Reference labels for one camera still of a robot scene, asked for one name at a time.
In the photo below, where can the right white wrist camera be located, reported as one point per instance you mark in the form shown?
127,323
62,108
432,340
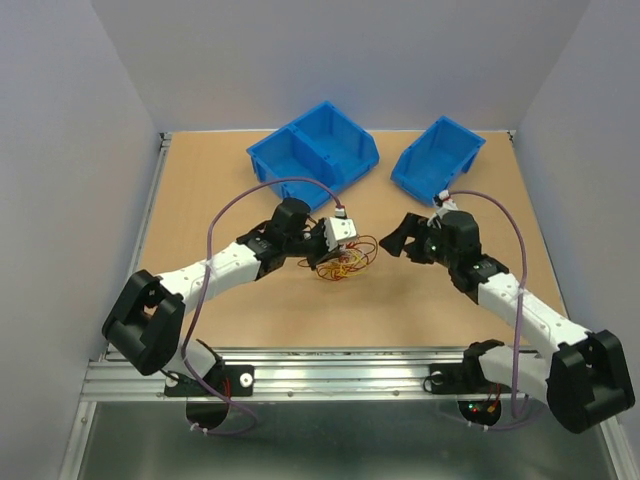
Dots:
444,204

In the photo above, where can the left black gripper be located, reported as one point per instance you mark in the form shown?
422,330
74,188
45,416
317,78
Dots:
324,253

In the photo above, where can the large divided blue bin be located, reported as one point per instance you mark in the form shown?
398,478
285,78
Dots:
319,153

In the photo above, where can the aluminium mounting rail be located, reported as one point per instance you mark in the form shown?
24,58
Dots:
291,375

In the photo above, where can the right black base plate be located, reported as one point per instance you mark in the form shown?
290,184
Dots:
454,379

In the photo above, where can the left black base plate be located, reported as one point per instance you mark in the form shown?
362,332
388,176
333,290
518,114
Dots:
229,380

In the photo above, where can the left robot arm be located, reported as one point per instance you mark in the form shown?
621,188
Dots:
145,323

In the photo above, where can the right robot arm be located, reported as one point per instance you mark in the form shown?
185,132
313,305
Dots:
580,375

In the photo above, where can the left aluminium side rail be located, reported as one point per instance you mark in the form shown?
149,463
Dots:
85,412

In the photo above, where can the aluminium side rail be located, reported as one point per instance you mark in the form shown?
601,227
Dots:
615,441
85,412

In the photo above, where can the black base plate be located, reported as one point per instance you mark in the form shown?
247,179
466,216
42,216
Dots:
229,380
454,379

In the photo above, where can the right aluminium side rail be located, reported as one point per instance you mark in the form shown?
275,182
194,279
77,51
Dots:
615,441

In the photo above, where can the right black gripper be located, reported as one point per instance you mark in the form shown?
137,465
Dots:
395,241

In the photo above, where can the small blue bin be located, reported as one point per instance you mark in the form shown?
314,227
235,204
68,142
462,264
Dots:
436,159

